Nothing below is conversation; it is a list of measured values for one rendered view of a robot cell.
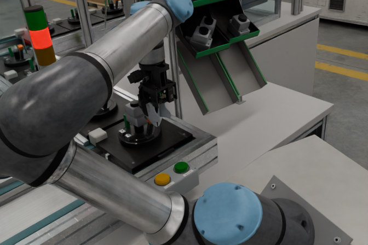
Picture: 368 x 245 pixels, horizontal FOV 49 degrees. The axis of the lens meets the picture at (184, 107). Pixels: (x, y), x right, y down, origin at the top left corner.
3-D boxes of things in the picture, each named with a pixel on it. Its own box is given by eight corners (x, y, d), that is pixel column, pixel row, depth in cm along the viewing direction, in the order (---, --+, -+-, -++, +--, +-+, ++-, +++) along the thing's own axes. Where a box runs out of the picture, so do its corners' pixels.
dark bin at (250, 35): (258, 35, 139) (264, 18, 133) (228, 45, 133) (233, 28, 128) (213, -11, 152) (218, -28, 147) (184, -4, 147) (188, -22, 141)
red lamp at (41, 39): (55, 45, 109) (51, 27, 107) (38, 50, 107) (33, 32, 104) (47, 41, 113) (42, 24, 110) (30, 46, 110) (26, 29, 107)
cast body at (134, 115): (149, 122, 125) (146, 102, 122) (138, 127, 123) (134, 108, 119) (133, 113, 131) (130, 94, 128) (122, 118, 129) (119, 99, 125)
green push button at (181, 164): (191, 170, 114) (190, 165, 113) (180, 177, 112) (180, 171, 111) (182, 164, 117) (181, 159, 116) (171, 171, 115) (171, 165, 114)
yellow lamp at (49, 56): (59, 62, 112) (55, 45, 109) (42, 67, 109) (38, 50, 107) (51, 57, 115) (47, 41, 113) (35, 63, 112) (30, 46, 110)
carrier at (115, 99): (145, 112, 146) (141, 82, 140) (87, 141, 132) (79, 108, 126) (109, 93, 162) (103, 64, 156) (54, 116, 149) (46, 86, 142)
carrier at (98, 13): (138, 12, 261) (136, -7, 255) (107, 22, 248) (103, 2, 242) (118, 7, 277) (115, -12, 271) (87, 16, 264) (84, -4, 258)
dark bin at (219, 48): (229, 48, 131) (234, 31, 125) (195, 59, 125) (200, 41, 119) (184, -2, 144) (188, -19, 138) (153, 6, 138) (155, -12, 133)
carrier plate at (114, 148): (193, 139, 129) (193, 133, 128) (132, 174, 115) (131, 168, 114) (147, 114, 145) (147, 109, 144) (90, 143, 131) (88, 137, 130)
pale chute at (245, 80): (261, 88, 148) (267, 83, 144) (233, 99, 142) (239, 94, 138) (227, 24, 153) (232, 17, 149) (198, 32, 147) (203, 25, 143)
